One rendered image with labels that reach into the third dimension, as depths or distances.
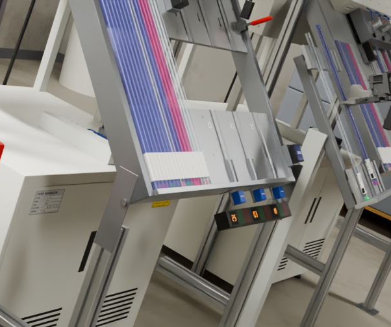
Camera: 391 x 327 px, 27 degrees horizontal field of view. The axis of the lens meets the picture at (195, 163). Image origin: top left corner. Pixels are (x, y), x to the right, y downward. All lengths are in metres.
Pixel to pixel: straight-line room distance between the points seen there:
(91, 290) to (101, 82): 0.43
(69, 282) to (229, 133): 0.57
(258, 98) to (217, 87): 4.06
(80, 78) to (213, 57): 1.06
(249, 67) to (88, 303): 0.90
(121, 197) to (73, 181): 0.38
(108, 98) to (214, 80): 4.67
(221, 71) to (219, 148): 4.37
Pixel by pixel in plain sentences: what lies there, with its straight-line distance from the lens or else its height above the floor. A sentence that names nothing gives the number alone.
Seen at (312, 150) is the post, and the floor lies 0.78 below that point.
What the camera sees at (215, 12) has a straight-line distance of 2.22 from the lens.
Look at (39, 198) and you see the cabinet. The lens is 1.91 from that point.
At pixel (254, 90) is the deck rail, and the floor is 0.90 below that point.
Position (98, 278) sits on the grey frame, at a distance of 1.68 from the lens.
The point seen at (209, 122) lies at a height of 0.84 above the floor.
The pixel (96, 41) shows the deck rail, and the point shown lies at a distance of 1.72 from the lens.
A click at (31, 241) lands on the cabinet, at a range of 1.96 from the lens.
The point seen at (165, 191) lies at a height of 0.73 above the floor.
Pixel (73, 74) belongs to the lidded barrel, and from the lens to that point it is 6.05.
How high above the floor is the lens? 1.18
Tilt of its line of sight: 13 degrees down
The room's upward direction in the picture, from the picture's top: 20 degrees clockwise
